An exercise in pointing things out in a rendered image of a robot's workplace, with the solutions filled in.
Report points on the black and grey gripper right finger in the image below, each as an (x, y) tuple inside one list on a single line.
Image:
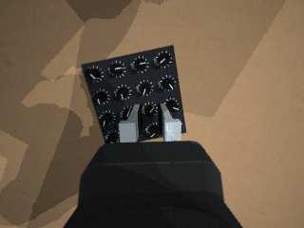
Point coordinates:
[(170, 128)]

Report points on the black knob box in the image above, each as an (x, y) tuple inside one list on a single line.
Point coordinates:
[(146, 78)]

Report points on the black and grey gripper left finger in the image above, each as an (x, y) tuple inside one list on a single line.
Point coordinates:
[(131, 129)]

